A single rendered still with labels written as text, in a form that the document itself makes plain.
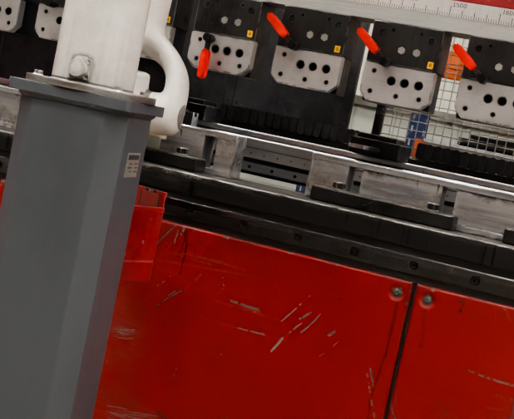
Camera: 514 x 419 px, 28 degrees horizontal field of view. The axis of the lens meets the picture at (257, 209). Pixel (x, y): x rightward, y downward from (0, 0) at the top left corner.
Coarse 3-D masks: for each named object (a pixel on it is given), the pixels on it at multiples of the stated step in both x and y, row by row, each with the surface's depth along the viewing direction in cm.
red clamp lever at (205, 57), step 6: (204, 36) 223; (210, 36) 223; (210, 42) 225; (204, 48) 224; (204, 54) 224; (204, 60) 224; (198, 66) 225; (204, 66) 224; (198, 72) 224; (204, 72) 224
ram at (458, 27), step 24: (264, 0) 223; (288, 0) 221; (312, 0) 220; (336, 0) 218; (456, 0) 209; (480, 0) 207; (504, 0) 205; (408, 24) 212; (432, 24) 210; (456, 24) 209; (480, 24) 207
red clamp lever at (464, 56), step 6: (456, 48) 205; (462, 48) 205; (462, 54) 204; (462, 60) 205; (468, 60) 204; (468, 66) 204; (474, 66) 204; (474, 72) 204; (480, 72) 204; (480, 78) 203; (486, 78) 203
